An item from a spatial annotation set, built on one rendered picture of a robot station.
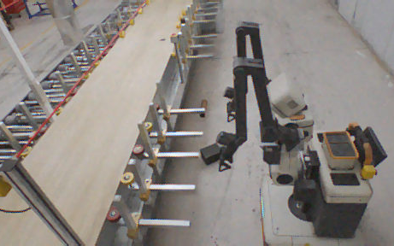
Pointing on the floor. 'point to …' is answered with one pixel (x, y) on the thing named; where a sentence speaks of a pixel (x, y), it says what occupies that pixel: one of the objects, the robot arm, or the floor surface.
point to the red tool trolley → (14, 7)
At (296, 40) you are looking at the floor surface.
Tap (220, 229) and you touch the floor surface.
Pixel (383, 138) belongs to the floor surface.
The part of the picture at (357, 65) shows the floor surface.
